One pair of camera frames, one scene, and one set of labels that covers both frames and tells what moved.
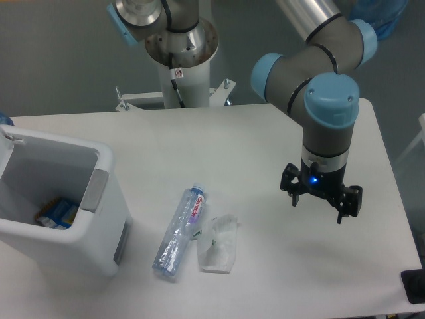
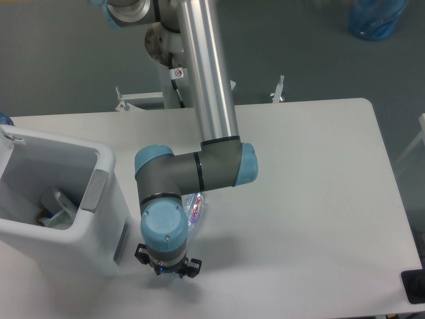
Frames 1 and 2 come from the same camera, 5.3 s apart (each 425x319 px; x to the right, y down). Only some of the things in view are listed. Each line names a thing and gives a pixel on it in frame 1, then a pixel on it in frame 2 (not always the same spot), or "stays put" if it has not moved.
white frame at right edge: (420, 137) stays put
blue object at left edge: (4, 119) stays put
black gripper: (326, 183) -> (192, 267)
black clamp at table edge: (414, 284) stays put
